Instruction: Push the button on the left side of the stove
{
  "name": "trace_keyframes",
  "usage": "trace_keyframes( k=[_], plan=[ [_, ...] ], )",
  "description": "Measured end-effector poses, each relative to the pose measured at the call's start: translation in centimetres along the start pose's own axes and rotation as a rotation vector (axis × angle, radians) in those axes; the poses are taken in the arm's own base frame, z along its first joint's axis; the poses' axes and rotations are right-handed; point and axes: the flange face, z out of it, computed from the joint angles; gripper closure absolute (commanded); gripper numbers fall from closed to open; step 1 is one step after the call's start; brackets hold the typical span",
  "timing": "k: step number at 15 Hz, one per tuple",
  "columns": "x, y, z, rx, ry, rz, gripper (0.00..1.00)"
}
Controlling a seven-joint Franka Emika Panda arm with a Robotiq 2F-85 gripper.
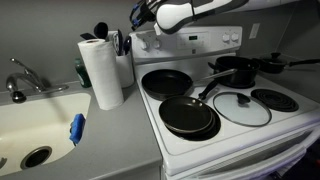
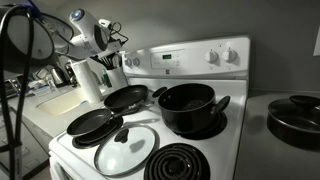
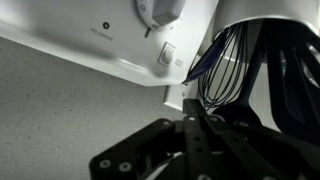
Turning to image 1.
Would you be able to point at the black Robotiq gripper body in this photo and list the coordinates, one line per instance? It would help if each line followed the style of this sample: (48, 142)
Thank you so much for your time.
(148, 10)

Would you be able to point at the white stove knob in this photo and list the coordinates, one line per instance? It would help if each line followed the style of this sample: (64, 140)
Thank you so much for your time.
(156, 43)
(235, 36)
(144, 44)
(226, 37)

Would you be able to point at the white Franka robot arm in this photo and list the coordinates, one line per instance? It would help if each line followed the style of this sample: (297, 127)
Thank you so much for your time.
(173, 18)

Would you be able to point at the white electric stove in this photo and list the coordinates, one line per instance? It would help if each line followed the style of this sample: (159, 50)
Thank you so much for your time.
(240, 136)

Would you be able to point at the black ladle utensil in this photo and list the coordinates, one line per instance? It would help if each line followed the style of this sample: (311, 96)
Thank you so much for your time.
(127, 45)

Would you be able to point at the black spoon utensil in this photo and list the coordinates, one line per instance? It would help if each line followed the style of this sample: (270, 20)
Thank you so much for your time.
(100, 30)

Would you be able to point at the white utensil holder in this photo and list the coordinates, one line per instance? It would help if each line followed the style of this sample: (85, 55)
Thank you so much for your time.
(126, 71)

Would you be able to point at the large black frying pan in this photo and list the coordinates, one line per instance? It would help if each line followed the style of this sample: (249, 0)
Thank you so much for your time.
(165, 83)

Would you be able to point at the white paper towel roll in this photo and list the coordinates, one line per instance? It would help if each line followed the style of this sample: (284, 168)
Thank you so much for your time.
(101, 76)

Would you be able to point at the green dish soap bottle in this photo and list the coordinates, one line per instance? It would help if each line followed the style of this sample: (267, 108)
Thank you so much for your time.
(81, 75)

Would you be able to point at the small black frying pan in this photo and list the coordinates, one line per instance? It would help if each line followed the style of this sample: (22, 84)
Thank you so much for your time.
(185, 113)

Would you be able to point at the black cooking pot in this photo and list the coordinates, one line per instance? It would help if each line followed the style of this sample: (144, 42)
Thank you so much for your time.
(240, 75)

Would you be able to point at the glass lid with black knob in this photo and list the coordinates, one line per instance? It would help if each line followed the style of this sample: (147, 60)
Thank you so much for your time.
(233, 113)

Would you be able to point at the black saucepan lid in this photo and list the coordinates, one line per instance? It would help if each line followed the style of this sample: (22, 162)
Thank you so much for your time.
(275, 57)

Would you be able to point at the chrome sink faucet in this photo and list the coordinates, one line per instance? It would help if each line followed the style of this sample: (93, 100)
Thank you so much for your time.
(28, 76)

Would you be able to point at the blue sponge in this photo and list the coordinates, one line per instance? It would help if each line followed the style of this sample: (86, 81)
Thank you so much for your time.
(77, 128)

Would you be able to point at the black sink sprayer head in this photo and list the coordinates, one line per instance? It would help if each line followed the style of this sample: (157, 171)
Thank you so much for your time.
(18, 96)

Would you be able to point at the cream kitchen sink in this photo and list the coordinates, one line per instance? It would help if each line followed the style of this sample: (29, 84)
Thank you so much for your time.
(36, 123)

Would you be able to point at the white wall outlet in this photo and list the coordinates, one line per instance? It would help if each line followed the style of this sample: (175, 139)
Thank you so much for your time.
(254, 30)

